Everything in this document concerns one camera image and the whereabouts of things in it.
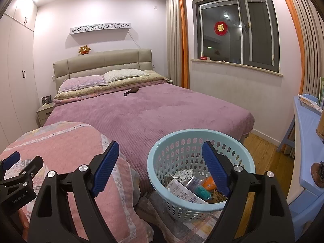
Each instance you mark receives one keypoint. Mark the teal packet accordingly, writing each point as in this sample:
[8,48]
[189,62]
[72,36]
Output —
[203,191]

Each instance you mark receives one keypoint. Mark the purple pillow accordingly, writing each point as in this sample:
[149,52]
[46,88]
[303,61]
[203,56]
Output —
[82,83]

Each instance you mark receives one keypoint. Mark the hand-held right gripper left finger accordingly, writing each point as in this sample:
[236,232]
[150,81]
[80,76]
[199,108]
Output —
[105,167]

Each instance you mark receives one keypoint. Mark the wooden cylinder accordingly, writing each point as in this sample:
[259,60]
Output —
[320,126]

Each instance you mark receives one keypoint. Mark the dark framed window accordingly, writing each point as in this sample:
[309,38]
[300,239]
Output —
[235,30]

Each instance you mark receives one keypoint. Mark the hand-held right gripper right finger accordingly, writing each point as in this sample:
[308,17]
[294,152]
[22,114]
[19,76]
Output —
[215,169]

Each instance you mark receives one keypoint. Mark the small red box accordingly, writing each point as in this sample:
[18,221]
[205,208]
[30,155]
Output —
[204,58]

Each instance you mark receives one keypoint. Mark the beige orange curtain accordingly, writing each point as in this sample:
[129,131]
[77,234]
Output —
[303,30]
[178,43]

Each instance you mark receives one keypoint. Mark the brown cardboard piece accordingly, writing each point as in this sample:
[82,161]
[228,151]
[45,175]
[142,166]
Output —
[218,197]

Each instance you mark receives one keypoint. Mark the beige nightstand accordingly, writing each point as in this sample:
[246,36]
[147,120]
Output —
[44,114]

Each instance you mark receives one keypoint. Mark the blue white carton box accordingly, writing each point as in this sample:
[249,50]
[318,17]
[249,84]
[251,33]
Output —
[186,193]

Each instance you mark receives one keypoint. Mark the stone windowsill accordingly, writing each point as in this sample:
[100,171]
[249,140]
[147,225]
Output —
[235,67]

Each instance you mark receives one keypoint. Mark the white wardrobe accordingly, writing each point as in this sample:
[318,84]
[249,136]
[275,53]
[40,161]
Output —
[15,81]

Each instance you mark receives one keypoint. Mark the dotted patterned packet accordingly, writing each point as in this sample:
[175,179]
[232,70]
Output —
[184,175]

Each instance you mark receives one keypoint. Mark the purple bed blanket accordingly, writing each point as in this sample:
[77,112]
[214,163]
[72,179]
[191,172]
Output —
[164,111]

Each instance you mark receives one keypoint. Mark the blue desk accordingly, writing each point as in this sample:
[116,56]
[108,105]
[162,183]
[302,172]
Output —
[307,141]

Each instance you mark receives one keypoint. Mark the white cutout wall shelf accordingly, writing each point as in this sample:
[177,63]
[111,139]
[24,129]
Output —
[101,27]

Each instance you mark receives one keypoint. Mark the round wooden object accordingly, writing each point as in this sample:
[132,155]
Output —
[317,173]

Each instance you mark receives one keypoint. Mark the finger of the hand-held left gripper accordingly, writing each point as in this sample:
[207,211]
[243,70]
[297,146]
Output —
[30,169]
[11,160]

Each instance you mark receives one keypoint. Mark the light blue plastic basket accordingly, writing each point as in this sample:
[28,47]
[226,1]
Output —
[177,149]

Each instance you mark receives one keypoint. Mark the small dark picture frame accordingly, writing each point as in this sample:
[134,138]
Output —
[46,100]

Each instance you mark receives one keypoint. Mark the red round window decoration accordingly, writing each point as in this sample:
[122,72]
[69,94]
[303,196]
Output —
[220,27]

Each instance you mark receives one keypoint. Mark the beige padded headboard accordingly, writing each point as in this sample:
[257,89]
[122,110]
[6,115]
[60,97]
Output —
[101,62]

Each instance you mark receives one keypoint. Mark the dark brown object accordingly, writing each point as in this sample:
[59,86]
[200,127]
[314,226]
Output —
[131,91]

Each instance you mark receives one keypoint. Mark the orange plush toy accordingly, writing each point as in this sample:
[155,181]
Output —
[84,50]

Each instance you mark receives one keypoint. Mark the white floral pillow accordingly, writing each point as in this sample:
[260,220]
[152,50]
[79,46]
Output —
[124,75]

